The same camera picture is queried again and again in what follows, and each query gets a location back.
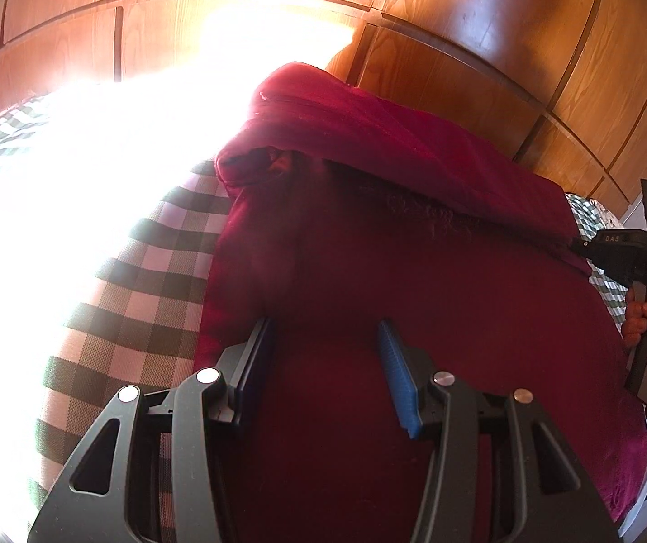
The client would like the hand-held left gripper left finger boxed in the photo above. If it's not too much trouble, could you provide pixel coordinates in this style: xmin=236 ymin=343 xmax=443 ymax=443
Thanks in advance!
xmin=26 ymin=319 xmax=275 ymax=543

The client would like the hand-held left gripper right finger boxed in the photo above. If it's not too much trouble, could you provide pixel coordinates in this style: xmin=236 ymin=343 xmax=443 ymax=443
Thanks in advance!
xmin=377 ymin=321 xmax=618 ymax=543

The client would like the dark red knitted sweater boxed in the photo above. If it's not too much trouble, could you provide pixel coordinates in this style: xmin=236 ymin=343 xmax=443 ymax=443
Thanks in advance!
xmin=193 ymin=62 xmax=647 ymax=543

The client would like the floral pillow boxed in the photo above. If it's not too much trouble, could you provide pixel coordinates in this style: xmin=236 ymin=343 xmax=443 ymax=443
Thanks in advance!
xmin=582 ymin=195 xmax=623 ymax=233

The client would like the green checked bed cover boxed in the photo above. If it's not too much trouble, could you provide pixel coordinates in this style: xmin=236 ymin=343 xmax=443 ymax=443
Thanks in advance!
xmin=0 ymin=90 xmax=635 ymax=543

